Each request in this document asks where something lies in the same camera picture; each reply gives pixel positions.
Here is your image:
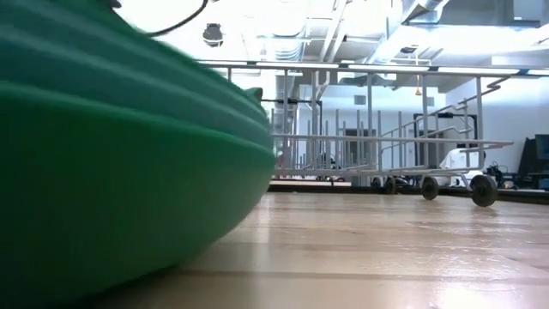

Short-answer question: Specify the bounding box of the green plate with white label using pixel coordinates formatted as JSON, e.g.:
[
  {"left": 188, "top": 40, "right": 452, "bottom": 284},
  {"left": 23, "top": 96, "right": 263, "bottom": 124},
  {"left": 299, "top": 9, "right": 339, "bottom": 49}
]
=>
[{"left": 0, "top": 0, "right": 276, "bottom": 304}]

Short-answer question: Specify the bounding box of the black ceiling dome device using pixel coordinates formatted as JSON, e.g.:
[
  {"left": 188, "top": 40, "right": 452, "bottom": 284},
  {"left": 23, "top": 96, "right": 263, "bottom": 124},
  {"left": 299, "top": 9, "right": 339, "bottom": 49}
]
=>
[{"left": 202, "top": 23, "right": 225, "bottom": 48}]

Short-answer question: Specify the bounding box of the light wooden desk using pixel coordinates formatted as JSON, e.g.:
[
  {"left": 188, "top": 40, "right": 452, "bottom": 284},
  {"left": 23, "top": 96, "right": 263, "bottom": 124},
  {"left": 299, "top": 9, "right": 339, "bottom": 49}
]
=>
[{"left": 268, "top": 179, "right": 378, "bottom": 187}]

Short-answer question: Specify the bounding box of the black monitor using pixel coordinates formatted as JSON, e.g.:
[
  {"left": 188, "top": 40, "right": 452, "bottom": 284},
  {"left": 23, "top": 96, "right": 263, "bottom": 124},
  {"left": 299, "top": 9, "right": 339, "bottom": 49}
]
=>
[{"left": 516, "top": 133, "right": 549, "bottom": 191}]

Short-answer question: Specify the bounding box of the grey wire dish rack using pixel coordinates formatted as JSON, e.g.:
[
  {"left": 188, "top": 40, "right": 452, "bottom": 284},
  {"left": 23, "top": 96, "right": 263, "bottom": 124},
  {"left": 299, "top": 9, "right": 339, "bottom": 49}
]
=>
[{"left": 195, "top": 59, "right": 549, "bottom": 208}]

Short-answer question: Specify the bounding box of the black metal frame stand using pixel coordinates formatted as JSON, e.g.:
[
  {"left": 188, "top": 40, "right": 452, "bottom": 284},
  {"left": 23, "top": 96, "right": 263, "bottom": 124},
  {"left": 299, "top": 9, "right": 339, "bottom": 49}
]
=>
[{"left": 413, "top": 112, "right": 479, "bottom": 169}]

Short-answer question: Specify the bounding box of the black aluminium table frame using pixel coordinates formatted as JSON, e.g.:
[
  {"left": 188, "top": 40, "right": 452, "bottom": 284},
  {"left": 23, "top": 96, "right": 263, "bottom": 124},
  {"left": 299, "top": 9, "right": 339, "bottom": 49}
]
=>
[{"left": 268, "top": 182, "right": 549, "bottom": 205}]

